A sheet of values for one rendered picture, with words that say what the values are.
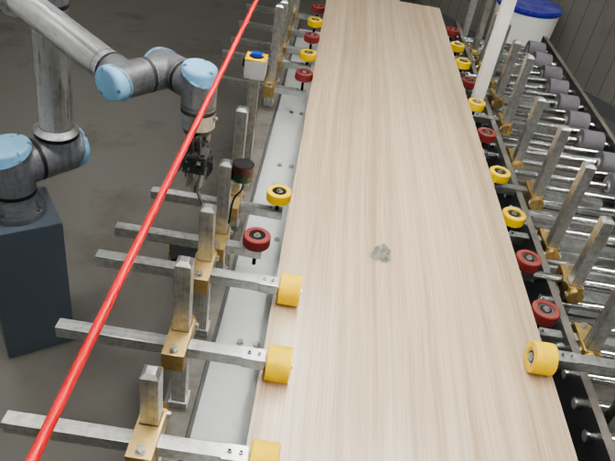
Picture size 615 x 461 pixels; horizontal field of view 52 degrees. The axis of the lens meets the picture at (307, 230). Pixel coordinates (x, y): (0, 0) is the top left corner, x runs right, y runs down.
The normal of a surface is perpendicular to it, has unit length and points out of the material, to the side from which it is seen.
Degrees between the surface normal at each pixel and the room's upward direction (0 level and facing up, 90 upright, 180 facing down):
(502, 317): 0
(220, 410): 0
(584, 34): 90
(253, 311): 0
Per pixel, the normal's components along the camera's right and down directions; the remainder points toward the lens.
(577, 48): -0.85, 0.21
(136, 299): 0.14, -0.79
